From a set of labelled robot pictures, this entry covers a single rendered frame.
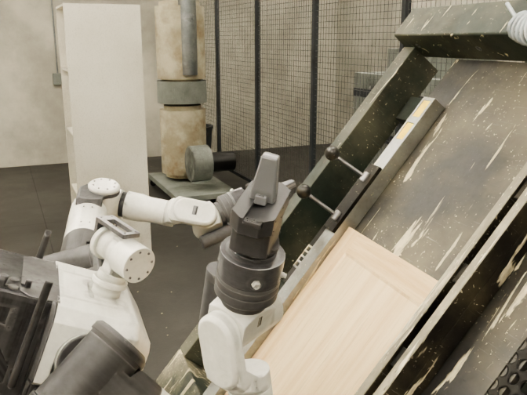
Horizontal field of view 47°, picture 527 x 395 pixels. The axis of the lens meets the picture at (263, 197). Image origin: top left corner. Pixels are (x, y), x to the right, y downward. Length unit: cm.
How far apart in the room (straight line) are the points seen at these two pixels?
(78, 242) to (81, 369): 50
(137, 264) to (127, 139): 410
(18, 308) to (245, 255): 42
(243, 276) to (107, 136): 438
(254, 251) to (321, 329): 67
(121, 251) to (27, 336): 20
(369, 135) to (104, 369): 113
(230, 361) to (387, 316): 51
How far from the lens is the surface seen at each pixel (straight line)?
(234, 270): 79
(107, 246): 111
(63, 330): 102
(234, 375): 85
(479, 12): 163
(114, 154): 515
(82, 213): 147
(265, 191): 76
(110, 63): 508
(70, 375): 92
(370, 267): 139
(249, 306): 81
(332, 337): 137
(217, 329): 83
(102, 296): 112
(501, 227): 114
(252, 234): 73
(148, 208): 156
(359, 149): 178
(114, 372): 92
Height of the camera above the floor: 178
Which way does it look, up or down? 14 degrees down
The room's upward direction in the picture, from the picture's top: straight up
